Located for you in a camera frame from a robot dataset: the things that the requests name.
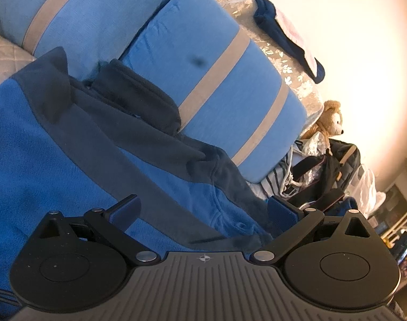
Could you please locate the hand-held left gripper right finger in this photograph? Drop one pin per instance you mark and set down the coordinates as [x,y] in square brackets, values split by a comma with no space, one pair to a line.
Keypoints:
[282,212]

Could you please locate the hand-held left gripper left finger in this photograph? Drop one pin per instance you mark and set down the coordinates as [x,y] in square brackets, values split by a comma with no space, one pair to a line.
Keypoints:
[126,211]

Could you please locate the blue fleece jacket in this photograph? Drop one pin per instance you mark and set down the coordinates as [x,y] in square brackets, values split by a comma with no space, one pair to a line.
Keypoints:
[39,140]

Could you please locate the black bag with pink trim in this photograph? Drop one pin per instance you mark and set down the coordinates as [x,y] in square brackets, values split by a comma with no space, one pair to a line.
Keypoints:
[310,174]

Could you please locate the clear plastic bag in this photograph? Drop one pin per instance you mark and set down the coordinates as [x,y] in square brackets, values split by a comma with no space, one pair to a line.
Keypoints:
[312,143]

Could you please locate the white plastic bag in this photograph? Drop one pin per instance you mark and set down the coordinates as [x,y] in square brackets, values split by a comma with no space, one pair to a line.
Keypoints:
[366,190]

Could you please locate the brown teddy bear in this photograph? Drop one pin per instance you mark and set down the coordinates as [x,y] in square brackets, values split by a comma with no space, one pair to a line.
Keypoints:
[330,117]

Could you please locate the cluttered storage shelf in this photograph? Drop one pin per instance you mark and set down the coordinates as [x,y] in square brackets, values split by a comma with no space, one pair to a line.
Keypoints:
[394,207]

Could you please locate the floral lace cover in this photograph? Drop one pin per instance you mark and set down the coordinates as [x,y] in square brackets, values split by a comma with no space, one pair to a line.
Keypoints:
[290,73]

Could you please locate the blue striped pillow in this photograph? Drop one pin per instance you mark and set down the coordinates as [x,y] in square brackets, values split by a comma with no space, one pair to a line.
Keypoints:
[190,57]
[89,16]

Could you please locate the navy cloth with pink print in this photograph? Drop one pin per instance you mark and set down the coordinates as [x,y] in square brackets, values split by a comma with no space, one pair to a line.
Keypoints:
[268,20]

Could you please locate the white quilted bedspread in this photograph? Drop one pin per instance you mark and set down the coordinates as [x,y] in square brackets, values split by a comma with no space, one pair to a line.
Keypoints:
[6,57]

